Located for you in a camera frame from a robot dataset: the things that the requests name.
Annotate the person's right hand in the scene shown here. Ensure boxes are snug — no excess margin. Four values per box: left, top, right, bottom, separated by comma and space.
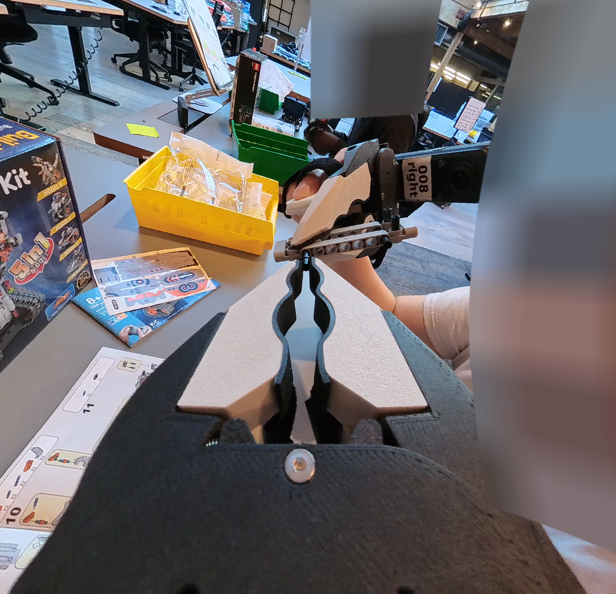
288, 149, 347, 205

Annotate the pile of clear plastic bags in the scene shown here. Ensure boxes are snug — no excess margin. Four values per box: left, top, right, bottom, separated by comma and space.
154, 132, 274, 221

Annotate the blue robot kit box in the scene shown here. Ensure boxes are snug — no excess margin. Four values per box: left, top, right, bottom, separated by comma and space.
0, 117, 93, 359

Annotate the open instruction booklet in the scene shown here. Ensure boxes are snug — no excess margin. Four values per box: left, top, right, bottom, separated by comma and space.
0, 348, 167, 573

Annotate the blue cover booklet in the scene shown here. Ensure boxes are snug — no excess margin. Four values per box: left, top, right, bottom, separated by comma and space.
71, 279, 222, 348

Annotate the black product box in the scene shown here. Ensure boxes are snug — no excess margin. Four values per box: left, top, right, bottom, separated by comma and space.
228, 49, 268, 125

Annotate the sticker sheet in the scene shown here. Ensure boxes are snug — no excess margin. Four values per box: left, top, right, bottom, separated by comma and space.
90, 247, 212, 316

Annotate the tilted instruction board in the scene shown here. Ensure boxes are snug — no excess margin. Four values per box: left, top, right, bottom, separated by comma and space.
171, 0, 234, 96

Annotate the wood-edged neighbouring desk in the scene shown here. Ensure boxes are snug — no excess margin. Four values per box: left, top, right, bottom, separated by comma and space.
92, 55, 313, 161

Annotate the person's right forearm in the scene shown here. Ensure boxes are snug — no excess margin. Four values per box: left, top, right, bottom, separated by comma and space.
322, 254, 472, 392

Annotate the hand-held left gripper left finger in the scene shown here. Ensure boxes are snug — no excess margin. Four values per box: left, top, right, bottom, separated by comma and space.
177, 261, 301, 444

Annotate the yellow bag bin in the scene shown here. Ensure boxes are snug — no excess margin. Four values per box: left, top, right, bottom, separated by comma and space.
123, 145, 280, 255

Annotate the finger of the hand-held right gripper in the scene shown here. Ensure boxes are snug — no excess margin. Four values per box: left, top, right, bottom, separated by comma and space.
315, 240, 386, 263
290, 141, 381, 248

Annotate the green bin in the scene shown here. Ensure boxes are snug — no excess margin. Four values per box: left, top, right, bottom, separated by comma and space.
232, 120, 311, 175

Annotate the light grey holed beam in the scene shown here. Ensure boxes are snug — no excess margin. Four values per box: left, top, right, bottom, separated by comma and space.
274, 215, 418, 263

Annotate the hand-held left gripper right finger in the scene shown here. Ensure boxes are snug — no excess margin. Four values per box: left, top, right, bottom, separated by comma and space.
308, 258, 429, 444

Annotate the empty office desk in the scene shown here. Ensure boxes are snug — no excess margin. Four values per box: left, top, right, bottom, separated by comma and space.
0, 0, 125, 106

